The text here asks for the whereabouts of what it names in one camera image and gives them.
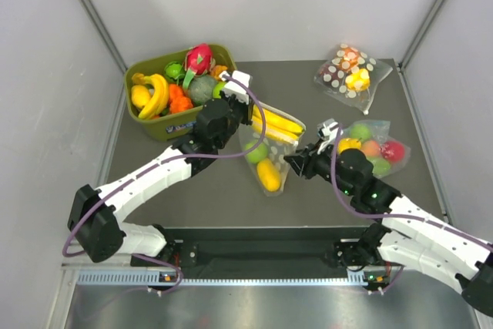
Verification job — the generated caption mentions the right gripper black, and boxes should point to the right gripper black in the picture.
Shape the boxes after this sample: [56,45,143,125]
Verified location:
[284,137,357,196]

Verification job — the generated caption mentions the zip bag with bananas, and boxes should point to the zip bag with bananas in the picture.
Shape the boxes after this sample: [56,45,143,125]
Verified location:
[238,102,306,196]

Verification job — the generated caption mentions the yellow banana bunch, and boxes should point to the yellow banana bunch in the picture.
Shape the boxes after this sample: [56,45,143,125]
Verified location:
[131,72,169,119]
[262,106,305,144]

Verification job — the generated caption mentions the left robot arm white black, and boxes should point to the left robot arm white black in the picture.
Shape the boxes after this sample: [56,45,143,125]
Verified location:
[68,95,258,265]

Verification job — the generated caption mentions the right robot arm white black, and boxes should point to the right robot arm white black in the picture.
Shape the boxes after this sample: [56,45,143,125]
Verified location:
[285,145,492,316]

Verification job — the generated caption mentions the yellow mango toy in bag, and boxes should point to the yellow mango toy in bag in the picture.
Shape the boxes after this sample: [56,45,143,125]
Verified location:
[257,158,282,193]

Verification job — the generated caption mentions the green apple toy in bag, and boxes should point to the green apple toy in bag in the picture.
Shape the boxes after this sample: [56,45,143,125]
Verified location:
[243,140,269,164]

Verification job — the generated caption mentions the blue zip bag colourful balls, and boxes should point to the blue zip bag colourful balls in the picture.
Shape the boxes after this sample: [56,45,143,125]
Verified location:
[337,119,411,178]

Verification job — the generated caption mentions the polka dot zip bag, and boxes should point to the polka dot zip bag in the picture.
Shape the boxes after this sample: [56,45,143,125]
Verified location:
[314,43,393,116]

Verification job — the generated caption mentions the grey green melon toy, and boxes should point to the grey green melon toy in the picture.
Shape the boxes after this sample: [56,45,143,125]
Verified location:
[187,75,217,106]

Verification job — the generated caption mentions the orange walnut-like toy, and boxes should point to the orange walnut-like toy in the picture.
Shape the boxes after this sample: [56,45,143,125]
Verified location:
[210,65,228,81]

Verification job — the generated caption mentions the orange pumpkin toy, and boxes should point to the orange pumpkin toy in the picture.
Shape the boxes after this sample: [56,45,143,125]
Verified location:
[169,96,194,114]

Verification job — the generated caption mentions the pink dragon fruit toy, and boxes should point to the pink dragon fruit toy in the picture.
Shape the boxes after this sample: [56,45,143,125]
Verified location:
[182,43,213,90]

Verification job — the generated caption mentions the orange tangerine toy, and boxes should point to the orange tangerine toy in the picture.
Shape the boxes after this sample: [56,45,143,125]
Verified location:
[169,84,185,102]

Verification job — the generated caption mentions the olive green plastic bin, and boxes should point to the olive green plastic bin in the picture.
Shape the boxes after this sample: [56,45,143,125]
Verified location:
[124,44,236,141]

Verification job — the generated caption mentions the green round fruit toy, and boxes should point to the green round fruit toy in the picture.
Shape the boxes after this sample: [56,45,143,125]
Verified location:
[164,61,186,81]

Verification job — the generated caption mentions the yellow banana bunch in bin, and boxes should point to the yellow banana bunch in bin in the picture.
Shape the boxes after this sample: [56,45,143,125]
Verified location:
[131,72,169,119]

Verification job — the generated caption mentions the yellow lemon toy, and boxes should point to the yellow lemon toy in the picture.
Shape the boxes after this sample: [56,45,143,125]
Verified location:
[131,85,152,111]

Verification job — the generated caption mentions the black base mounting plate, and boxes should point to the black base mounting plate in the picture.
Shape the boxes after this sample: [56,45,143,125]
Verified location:
[130,227,455,280]

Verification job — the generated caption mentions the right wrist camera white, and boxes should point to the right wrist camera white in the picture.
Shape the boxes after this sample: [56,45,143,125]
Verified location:
[317,119,340,154]

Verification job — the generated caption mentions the left aluminium frame post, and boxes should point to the left aluminium frame post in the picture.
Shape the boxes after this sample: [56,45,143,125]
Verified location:
[56,0,128,72]

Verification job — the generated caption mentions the aluminium frame post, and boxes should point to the aluminium frame post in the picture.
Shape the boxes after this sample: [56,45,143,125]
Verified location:
[56,0,128,72]
[398,0,473,70]

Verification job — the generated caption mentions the slotted grey cable duct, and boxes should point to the slotted grey cable duct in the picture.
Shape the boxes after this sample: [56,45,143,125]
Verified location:
[76,270,390,287]

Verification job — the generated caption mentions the right aluminium frame post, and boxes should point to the right aluminium frame post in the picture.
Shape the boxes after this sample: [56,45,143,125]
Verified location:
[398,0,473,70]

